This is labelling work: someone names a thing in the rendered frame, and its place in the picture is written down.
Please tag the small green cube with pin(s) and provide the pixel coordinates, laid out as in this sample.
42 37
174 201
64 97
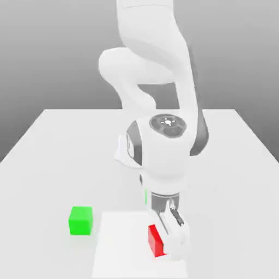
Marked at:
80 220

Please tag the small red cube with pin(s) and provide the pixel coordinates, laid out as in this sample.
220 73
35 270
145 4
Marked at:
155 240

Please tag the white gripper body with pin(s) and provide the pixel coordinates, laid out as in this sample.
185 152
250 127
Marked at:
174 237

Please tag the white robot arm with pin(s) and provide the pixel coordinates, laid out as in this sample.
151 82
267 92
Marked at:
161 152

